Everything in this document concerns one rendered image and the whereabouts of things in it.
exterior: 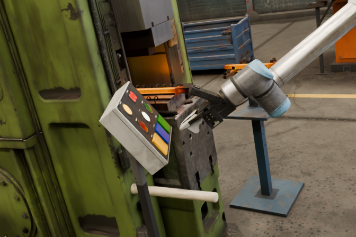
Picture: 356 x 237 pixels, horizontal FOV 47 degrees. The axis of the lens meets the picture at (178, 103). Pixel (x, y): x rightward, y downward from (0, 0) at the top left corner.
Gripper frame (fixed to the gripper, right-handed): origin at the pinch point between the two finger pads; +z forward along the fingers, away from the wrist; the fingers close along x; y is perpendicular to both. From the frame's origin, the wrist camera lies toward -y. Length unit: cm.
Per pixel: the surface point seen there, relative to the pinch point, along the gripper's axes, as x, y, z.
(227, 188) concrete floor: 130, 99, 43
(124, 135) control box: -6.9, -12.2, 15.5
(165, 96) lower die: 65, 1, 14
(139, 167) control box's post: 8.7, 5.3, 27.2
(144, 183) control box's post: 9.5, 12.6, 31.0
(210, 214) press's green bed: 74, 78, 45
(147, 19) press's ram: 54, -35, -8
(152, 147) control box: -6.8, -2.3, 11.1
